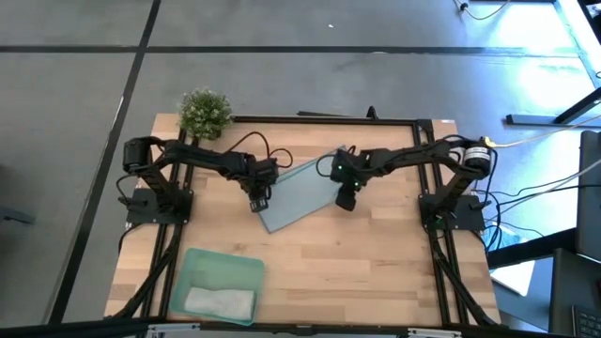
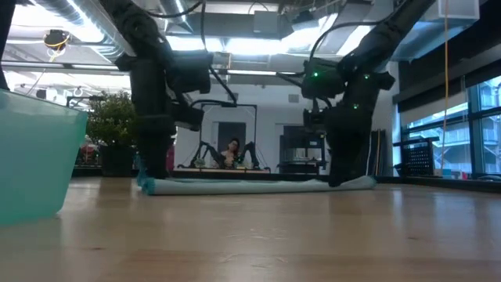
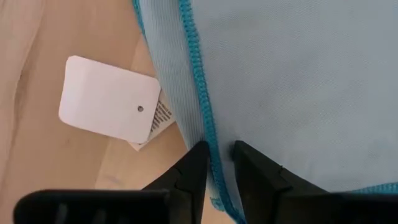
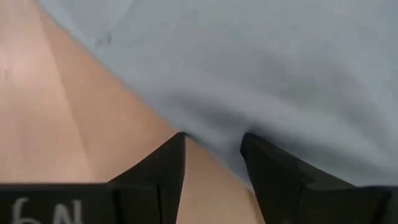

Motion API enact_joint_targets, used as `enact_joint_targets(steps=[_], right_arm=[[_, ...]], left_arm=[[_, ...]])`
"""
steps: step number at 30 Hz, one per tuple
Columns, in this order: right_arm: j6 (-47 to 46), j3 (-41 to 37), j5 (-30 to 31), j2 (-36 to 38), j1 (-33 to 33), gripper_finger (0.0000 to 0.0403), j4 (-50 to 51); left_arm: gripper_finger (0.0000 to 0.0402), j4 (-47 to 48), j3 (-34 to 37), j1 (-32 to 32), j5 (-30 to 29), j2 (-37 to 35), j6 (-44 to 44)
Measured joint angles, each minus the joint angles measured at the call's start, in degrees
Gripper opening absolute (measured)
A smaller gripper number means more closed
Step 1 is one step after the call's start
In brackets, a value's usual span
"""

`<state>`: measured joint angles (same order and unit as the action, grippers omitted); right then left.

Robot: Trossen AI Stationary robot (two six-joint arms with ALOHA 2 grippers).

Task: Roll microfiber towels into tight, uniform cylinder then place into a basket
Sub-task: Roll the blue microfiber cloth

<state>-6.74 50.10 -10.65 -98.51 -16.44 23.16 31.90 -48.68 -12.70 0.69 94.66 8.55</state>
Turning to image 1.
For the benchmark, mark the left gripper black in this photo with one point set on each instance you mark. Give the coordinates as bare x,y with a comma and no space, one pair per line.
259,189

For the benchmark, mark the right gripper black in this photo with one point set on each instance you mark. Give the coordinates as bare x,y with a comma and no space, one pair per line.
349,182

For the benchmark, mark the light blue microfiber towel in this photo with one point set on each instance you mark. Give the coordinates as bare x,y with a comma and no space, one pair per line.
300,192

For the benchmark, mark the green translucent plastic basket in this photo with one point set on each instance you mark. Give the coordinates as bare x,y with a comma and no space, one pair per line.
220,267

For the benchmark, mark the grey waffle microfiber towel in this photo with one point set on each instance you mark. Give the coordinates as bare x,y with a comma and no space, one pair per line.
220,302

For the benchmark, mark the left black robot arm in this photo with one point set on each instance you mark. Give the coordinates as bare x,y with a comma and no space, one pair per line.
202,157

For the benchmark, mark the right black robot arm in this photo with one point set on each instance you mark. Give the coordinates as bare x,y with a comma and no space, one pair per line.
413,155

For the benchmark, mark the small potted green plant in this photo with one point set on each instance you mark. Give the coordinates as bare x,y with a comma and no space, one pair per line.
204,110

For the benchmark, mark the yellow power plug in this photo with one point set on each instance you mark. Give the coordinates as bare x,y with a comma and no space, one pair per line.
490,142

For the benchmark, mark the white paper sheet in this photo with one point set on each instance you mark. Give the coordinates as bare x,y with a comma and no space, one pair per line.
516,277

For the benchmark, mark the black floor bar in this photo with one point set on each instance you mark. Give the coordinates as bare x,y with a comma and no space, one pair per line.
530,249

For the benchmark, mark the black T-shaped stand foot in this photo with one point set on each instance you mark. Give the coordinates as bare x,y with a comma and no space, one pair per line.
530,119

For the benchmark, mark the black side desk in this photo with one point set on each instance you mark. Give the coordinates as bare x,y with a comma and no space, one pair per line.
568,291

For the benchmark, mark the dark grey computer case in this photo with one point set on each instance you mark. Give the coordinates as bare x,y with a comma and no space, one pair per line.
589,197

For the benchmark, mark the black keyboard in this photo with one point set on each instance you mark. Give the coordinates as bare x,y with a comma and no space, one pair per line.
587,321

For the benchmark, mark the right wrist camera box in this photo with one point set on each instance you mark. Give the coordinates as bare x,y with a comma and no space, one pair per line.
340,164

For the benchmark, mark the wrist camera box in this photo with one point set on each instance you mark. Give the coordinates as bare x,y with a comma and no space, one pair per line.
340,164
268,170

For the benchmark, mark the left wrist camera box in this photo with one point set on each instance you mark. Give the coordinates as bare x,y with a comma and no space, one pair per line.
268,170

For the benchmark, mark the black aluminium table frame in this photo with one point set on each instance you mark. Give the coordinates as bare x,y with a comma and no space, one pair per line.
328,120

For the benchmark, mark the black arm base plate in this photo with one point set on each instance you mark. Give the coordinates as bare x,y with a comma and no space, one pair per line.
145,211
465,216

